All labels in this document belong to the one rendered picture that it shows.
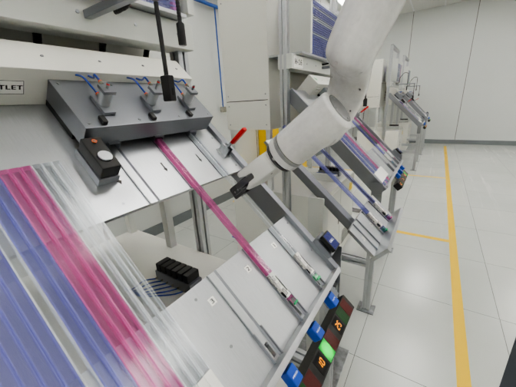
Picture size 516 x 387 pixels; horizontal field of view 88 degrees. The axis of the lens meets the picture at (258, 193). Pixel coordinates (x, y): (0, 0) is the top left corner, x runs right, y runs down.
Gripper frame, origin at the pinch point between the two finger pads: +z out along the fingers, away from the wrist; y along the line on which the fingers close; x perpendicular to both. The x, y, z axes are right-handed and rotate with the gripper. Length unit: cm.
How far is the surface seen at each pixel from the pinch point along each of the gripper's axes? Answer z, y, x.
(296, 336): -6.7, 17.4, 30.8
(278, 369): -6.7, 24.7, 31.0
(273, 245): -2.0, 3.4, 16.2
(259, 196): 2.1, -8.0, 3.8
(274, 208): 0.2, -8.0, 9.1
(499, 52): -163, -749, 2
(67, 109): 0.4, 28.1, -27.6
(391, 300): 32, -97, 94
